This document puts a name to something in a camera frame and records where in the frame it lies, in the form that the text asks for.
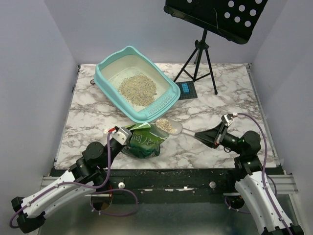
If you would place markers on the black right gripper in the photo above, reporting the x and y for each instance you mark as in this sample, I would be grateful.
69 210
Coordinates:
217 136

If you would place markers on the green litter bag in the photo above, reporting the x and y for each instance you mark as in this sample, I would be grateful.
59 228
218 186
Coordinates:
145 141

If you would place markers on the teal cat litter box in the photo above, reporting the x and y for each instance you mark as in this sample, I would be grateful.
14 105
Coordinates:
128 62

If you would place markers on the black lego baseplate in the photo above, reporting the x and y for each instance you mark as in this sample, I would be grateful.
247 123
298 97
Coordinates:
191 95

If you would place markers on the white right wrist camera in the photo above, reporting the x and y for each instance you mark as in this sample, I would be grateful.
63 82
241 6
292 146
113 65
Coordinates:
228 119

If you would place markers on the clear plastic scoop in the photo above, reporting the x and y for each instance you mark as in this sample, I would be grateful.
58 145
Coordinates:
173 127

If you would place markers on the black tripod stand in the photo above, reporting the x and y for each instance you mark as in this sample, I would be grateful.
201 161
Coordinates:
200 47

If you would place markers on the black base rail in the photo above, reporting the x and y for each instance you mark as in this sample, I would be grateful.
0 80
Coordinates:
168 186

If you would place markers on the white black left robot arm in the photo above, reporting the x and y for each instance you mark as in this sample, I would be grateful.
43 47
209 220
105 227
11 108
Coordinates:
91 171

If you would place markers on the beige litter pile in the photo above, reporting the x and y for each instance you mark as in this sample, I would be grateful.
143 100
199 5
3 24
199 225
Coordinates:
139 90

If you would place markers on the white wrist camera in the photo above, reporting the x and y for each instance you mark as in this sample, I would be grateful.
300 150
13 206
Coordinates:
122 135
228 119

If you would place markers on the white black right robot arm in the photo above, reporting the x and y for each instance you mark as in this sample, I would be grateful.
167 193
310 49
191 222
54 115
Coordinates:
250 180

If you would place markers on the black music stand tray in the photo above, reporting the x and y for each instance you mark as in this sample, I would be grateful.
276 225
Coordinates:
233 20

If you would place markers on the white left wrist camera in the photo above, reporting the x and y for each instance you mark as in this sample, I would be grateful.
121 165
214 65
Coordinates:
122 135

